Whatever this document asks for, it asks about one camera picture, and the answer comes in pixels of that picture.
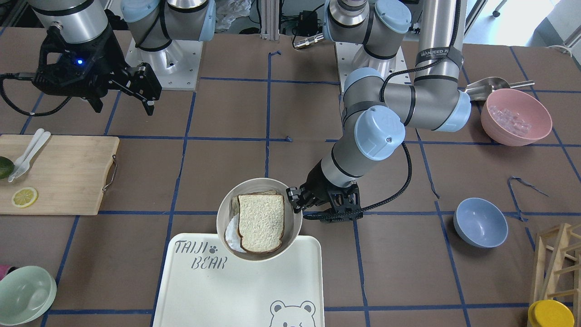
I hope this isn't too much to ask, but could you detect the light green bowl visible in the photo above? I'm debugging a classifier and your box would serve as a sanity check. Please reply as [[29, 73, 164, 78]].
[[0, 266, 57, 326]]

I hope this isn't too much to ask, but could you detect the white plastic fork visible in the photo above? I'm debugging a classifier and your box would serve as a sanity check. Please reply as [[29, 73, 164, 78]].
[[8, 129, 51, 183]]

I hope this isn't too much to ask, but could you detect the bread slice under egg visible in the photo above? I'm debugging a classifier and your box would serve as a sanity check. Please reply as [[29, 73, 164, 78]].
[[231, 190, 280, 216]]

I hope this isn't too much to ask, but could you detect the fried egg toy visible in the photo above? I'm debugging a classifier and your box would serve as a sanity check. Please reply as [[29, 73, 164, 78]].
[[224, 214, 246, 253]]

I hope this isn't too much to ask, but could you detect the wooden cup rack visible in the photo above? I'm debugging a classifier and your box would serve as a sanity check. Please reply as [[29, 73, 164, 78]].
[[530, 223, 581, 319]]

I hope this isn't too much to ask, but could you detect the pink cloth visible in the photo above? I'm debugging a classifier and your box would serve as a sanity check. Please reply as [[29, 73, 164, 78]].
[[0, 264, 17, 281]]

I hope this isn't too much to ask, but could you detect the blue bowl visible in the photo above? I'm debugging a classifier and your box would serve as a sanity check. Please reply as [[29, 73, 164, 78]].
[[453, 198, 508, 248]]

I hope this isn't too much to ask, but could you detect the yellow mug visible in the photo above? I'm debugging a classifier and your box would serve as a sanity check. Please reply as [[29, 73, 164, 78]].
[[527, 299, 575, 327]]

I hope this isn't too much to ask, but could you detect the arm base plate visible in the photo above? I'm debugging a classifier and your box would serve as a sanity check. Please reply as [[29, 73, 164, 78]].
[[335, 43, 408, 93], [125, 40, 205, 91]]

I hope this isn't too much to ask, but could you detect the cream bear tray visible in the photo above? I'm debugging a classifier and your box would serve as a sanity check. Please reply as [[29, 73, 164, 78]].
[[152, 233, 325, 327]]

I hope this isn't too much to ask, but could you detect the pink bowl with ice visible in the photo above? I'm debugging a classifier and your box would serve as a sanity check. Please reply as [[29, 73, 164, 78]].
[[481, 89, 553, 146]]

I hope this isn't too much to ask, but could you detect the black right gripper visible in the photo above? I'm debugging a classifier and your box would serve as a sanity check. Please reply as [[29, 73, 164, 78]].
[[32, 27, 162, 116]]

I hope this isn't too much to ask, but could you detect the wooden cutting board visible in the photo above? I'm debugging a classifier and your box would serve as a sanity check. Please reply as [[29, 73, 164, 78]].
[[0, 135, 120, 215]]

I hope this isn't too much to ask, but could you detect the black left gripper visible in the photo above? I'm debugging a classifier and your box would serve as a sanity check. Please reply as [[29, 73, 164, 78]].
[[286, 163, 363, 222]]

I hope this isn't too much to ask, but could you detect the lemon slice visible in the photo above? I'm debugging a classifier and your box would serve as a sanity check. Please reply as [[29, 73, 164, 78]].
[[12, 188, 38, 208]]

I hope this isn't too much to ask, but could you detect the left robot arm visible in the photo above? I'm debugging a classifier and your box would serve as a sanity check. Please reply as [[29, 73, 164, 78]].
[[286, 0, 471, 222]]

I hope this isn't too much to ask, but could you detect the metal scoop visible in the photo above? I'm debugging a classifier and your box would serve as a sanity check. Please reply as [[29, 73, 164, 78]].
[[464, 77, 536, 101]]

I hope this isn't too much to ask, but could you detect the bread slice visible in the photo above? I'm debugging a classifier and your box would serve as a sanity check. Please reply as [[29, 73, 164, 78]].
[[238, 194, 285, 254], [231, 190, 280, 216]]

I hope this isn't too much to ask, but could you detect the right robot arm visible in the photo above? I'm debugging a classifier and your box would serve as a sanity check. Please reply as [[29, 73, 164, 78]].
[[29, 0, 216, 116]]

